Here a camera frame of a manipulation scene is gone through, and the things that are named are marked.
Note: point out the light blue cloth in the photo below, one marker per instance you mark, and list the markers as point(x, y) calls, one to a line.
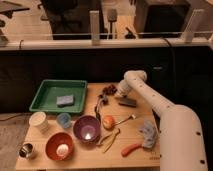
point(149, 134)

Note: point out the dark red grape bunch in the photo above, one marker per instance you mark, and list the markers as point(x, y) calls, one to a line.
point(110, 89)

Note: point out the orange carrot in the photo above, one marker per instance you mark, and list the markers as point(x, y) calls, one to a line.
point(127, 150)

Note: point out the purple bowl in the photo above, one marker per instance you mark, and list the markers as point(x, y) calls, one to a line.
point(87, 128)

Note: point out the yellow tongs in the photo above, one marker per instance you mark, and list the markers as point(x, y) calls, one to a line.
point(106, 141)

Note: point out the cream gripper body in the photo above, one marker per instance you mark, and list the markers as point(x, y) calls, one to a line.
point(119, 94)

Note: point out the small blue cup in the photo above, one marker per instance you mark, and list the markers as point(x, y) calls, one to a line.
point(64, 120)

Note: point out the grey rectangular block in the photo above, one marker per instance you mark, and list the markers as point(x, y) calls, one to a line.
point(127, 102)

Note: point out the white paper cup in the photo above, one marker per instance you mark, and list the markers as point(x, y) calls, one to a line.
point(39, 121)

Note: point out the red bowl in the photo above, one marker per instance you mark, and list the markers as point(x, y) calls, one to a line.
point(59, 146)

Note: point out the black handled tool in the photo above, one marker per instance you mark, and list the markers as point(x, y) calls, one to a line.
point(102, 100)

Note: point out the grey horizontal rail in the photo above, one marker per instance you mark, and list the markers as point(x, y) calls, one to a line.
point(103, 44)

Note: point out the green plastic tray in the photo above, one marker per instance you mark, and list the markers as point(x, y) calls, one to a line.
point(51, 90)

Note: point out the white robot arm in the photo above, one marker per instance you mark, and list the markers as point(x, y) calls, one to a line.
point(182, 145)

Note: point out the small metal cup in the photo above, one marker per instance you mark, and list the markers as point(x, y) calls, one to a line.
point(27, 151)

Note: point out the wooden board table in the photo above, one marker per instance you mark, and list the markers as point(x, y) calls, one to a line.
point(88, 156)

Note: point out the blue sponge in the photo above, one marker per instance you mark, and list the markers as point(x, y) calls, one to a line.
point(65, 100)

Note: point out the red apple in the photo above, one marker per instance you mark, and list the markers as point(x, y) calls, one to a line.
point(108, 122)

